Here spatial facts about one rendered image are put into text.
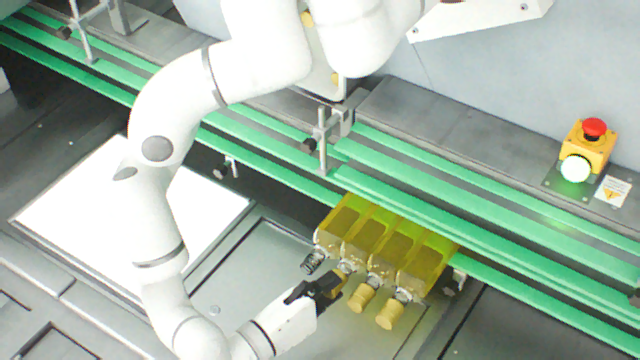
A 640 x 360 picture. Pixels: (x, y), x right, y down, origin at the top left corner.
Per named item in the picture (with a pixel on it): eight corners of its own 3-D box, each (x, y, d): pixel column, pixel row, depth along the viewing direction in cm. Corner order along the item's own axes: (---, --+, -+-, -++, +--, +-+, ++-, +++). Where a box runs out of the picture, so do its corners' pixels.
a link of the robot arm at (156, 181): (229, 240, 108) (237, 196, 122) (178, 104, 100) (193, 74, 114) (123, 268, 110) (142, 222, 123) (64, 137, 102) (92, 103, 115)
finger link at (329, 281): (314, 303, 130) (343, 282, 133) (313, 293, 127) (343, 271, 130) (302, 292, 132) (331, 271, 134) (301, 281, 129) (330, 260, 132)
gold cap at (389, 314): (399, 298, 129) (386, 317, 127) (408, 313, 130) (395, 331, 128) (384, 296, 132) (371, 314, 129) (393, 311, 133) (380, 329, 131)
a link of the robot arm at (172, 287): (192, 240, 112) (237, 353, 120) (158, 221, 122) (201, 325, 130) (141, 269, 108) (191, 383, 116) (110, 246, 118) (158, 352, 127)
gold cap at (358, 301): (358, 289, 135) (345, 307, 133) (359, 278, 133) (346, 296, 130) (375, 299, 134) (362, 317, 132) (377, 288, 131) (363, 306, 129)
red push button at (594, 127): (574, 141, 126) (579, 126, 123) (583, 126, 128) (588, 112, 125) (597, 150, 124) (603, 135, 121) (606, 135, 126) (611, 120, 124)
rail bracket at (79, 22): (136, 20, 183) (66, 71, 171) (120, -42, 171) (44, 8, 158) (150, 27, 181) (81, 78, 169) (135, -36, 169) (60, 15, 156)
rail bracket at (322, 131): (337, 147, 152) (301, 186, 145) (336, 82, 139) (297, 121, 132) (349, 152, 150) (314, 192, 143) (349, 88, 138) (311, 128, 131)
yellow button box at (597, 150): (570, 144, 134) (554, 170, 130) (580, 113, 129) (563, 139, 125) (609, 159, 131) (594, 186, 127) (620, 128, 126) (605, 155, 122)
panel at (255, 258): (119, 136, 183) (8, 228, 165) (116, 127, 181) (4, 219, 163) (451, 308, 147) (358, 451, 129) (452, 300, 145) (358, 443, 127)
